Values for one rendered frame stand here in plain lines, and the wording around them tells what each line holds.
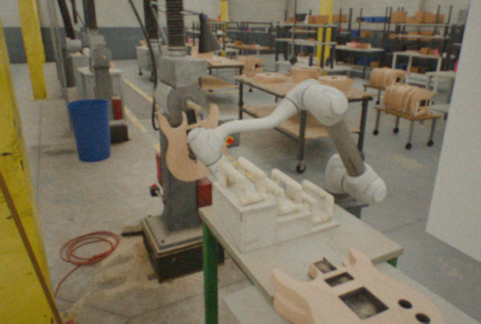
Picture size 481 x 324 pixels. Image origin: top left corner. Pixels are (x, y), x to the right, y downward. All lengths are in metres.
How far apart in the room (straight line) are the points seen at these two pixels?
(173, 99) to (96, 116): 2.67
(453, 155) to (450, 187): 0.02
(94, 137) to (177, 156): 2.96
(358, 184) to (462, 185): 1.83
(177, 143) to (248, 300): 1.02
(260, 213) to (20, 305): 1.33
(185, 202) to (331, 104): 1.38
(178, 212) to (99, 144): 2.47
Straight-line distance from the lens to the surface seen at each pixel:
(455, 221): 0.23
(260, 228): 1.35
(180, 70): 1.90
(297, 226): 1.44
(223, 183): 1.44
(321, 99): 1.69
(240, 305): 1.22
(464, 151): 0.22
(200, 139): 1.61
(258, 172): 1.32
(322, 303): 1.12
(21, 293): 2.16
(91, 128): 4.85
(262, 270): 1.30
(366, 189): 2.06
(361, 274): 1.25
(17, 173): 1.86
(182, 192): 2.61
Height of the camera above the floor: 1.72
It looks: 19 degrees down
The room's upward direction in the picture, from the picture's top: 1 degrees clockwise
